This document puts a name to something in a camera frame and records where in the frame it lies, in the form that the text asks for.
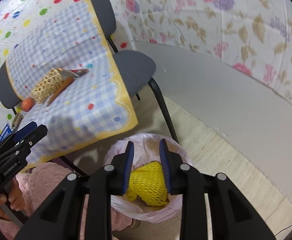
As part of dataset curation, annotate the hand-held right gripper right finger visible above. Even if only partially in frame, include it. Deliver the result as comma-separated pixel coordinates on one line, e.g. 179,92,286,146
159,139,277,240

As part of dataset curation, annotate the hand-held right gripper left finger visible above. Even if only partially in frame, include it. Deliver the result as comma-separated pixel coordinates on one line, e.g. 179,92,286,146
15,141,134,240

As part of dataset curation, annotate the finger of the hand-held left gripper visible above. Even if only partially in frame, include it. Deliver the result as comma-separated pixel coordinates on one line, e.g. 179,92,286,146
12,121,38,142
19,124,48,153

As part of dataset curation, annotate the yellow foam fruit net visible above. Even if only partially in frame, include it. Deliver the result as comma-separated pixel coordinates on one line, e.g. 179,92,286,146
125,162,169,207

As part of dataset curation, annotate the pink trash bag bin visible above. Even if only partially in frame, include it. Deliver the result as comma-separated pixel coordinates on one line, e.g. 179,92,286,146
103,134,194,224

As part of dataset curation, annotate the person's left hand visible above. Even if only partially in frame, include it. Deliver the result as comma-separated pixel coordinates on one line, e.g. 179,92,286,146
0,180,25,220

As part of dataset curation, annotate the bundle of wooden sticks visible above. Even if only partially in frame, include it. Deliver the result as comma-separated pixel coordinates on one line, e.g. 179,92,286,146
11,112,24,128

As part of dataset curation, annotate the blue plastic basket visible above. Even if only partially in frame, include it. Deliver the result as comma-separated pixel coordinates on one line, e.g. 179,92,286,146
0,125,14,147

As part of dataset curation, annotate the red apple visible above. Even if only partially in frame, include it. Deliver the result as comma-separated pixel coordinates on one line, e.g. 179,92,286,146
21,97,35,112

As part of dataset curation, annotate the woven bamboo basket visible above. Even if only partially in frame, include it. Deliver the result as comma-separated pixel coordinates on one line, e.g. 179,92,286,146
31,68,64,104

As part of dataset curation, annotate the brown curved wooden piece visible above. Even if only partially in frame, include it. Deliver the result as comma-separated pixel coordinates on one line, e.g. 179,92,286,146
47,76,74,107

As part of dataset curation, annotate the silver snack packet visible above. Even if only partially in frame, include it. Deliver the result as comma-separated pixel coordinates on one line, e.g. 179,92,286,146
60,69,80,78

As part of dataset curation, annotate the brown snack wrapper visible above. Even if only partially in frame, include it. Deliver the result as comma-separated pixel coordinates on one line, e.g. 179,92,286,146
71,68,89,77

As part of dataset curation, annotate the blue checkered blanket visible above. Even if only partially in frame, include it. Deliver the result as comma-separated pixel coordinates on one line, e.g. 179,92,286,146
6,0,139,167

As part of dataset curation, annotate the grey padded chair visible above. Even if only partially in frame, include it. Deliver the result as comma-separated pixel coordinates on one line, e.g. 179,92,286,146
0,0,179,175

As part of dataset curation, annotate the balloon print plastic sheet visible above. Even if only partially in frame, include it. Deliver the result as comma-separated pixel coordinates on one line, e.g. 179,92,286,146
0,0,126,135

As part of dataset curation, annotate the floral print sheet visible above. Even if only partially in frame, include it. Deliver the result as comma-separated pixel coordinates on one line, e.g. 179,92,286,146
106,0,292,118

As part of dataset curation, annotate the black cable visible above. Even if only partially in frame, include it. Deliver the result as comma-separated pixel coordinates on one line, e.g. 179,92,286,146
274,224,292,237

